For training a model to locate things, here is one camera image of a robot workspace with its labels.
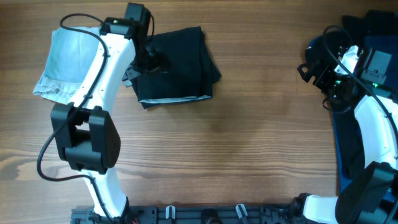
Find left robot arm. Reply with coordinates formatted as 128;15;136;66
39;3;168;223

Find black shorts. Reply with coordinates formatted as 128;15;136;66
122;26;221;109

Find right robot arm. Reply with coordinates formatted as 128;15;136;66
290;44;397;223

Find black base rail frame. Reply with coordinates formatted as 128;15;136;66
70;204;311;224

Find folded light blue jeans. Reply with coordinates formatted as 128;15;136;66
33;28;100;104

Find dark navy folded garment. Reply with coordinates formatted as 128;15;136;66
304;9;398;180

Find left black cable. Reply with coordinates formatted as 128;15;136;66
36;12;155;224

